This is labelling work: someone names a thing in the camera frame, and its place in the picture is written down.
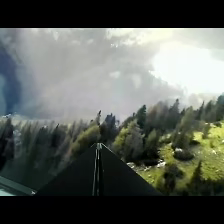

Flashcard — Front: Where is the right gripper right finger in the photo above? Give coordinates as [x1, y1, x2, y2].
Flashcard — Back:
[97, 142, 163, 197]

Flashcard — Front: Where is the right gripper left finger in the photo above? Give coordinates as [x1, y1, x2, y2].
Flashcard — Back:
[35, 142, 99, 197]

